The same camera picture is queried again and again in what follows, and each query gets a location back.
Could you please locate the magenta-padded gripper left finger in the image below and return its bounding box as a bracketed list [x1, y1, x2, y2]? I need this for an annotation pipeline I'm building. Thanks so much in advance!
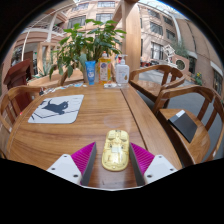
[46, 141, 98, 187]

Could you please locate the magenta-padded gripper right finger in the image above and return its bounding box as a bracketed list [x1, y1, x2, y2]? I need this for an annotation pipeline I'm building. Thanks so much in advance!
[128, 142, 178, 187]

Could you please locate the yellow computer mouse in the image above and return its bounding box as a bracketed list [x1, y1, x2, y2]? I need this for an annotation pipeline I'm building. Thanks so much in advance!
[101, 129, 130, 172]

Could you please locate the grey cat-print mouse pad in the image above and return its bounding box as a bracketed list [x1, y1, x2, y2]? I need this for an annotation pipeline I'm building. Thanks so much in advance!
[27, 94, 85, 125]

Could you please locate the wooden armchair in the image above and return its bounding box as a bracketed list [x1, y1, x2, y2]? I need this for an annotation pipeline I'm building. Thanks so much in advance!
[0, 85, 44, 158]
[153, 84, 224, 167]
[58, 68, 84, 87]
[129, 64, 187, 103]

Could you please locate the black notebook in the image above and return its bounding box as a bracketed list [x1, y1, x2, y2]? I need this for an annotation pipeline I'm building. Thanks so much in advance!
[167, 109, 198, 144]

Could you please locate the long wooden planter box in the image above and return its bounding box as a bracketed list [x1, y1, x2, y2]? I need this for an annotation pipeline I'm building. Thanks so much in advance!
[28, 69, 84, 89]

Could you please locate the white tissue pack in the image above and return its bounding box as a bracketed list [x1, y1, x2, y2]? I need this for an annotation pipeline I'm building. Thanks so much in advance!
[103, 82, 129, 89]

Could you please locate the blue squeeze tube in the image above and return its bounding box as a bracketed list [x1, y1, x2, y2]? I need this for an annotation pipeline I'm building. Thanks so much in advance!
[84, 60, 97, 86]

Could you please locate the white pump bottle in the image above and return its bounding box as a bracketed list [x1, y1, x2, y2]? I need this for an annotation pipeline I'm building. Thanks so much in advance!
[115, 54, 130, 85]

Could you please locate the yellow liquid soap bottle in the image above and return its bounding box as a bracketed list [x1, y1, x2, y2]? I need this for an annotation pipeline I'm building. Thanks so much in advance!
[97, 50, 113, 85]

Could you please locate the white abstract sculpture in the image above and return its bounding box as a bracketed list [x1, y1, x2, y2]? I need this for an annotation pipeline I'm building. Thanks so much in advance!
[162, 44, 177, 64]

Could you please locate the green potted plant, white pot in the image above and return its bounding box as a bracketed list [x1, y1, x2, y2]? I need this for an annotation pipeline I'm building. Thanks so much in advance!
[49, 18, 127, 84]

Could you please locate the dark red wooden pedestal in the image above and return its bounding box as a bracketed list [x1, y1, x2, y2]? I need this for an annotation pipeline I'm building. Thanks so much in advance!
[3, 59, 34, 113]

